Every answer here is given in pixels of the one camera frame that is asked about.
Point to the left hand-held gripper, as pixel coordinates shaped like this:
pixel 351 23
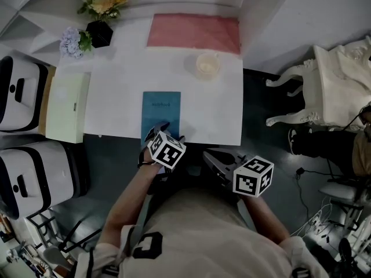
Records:
pixel 168 152

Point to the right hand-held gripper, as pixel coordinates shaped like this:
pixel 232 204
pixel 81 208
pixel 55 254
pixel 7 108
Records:
pixel 252 178

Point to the cream-paged book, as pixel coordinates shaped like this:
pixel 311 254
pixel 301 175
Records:
pixel 160 109

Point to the person's left forearm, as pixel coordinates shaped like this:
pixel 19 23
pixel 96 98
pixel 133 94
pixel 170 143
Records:
pixel 130 201

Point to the person's right forearm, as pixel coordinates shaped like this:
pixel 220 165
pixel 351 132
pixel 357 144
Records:
pixel 261 216

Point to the white desk with drawers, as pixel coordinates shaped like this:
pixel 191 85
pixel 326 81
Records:
pixel 116 97

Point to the person's beige shirt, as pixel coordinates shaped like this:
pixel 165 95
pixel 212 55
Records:
pixel 208 236

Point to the cream cup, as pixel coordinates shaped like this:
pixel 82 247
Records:
pixel 207 67

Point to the cream flat box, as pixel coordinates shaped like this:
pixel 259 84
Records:
pixel 66 106

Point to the pink mat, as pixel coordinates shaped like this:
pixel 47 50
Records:
pixel 194 33

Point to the black square vase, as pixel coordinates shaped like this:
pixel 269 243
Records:
pixel 100 34

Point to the grey metal chair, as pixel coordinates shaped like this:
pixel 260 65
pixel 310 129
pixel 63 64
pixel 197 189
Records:
pixel 342 193

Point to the purple flower bunch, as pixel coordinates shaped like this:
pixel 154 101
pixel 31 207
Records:
pixel 69 43

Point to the white appliance with black top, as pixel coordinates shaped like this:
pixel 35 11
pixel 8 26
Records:
pixel 37 175
pixel 17 109

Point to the white ornate chair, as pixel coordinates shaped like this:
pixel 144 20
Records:
pixel 336 91

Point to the yellow flower bunch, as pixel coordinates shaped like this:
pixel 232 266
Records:
pixel 103 3

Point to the white shelf hutch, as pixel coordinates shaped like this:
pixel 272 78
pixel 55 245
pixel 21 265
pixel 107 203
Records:
pixel 34 19

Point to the black metal frame stand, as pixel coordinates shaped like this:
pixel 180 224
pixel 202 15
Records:
pixel 43 223

